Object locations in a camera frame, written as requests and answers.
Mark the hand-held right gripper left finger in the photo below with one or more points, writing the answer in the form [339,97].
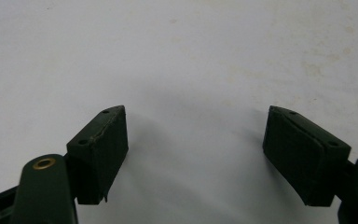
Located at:
[99,155]

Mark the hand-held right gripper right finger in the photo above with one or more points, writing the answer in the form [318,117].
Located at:
[304,158]

